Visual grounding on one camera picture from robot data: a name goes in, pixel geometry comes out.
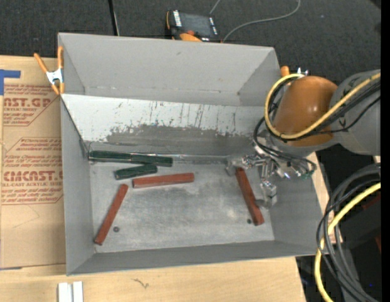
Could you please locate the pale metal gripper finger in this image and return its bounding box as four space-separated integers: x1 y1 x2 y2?
225 155 247 176
255 181 279 209

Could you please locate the red-brown flat block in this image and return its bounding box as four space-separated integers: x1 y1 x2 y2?
94 183 130 246
131 172 196 189
234 167 265 227

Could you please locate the grey metal bin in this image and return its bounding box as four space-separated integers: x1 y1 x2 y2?
57 32 323 276

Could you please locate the dark green flat block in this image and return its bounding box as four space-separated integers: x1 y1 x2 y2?
130 154 174 168
113 164 159 181
88 150 133 164

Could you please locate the brown cardboard board, red print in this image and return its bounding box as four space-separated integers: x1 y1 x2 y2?
0 54 67 271

